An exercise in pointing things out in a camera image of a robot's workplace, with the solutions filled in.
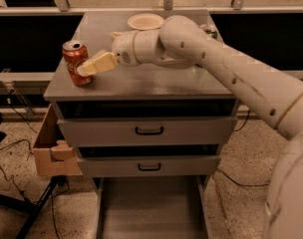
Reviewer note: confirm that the white bowl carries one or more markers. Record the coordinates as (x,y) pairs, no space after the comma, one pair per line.
(145,21)

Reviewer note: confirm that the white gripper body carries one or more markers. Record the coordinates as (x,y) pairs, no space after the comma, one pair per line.
(123,49)

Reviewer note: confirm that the grey open bottom drawer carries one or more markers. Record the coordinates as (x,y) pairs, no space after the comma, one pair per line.
(165,207)

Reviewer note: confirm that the grey middle drawer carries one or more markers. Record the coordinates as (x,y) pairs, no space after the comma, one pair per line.
(128,166)

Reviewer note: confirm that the metal window rail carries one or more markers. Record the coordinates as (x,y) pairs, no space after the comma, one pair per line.
(58,9)

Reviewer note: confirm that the black middle drawer handle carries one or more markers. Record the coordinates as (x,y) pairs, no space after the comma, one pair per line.
(152,167)

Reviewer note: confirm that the black tripod stand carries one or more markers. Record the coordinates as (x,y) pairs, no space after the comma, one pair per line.
(32,209)

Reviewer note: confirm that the green soda can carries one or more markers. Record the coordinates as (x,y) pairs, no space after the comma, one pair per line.
(209,30)

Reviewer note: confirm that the brown cardboard box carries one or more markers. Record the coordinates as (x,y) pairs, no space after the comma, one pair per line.
(52,155)

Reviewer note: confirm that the black top drawer handle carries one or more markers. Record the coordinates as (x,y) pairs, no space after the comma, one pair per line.
(149,131)

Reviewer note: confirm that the grey top drawer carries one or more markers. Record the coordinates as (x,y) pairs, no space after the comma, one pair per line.
(121,132)

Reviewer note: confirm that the black drawer handle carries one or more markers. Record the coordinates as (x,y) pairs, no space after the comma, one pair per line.
(149,131)
(152,167)

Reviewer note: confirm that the red coke can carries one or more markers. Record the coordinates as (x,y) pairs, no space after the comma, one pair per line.
(75,54)

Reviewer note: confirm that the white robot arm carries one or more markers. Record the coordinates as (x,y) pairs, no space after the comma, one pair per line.
(276,97)

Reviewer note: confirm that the grey drawer cabinet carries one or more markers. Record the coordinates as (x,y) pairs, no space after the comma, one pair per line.
(144,92)

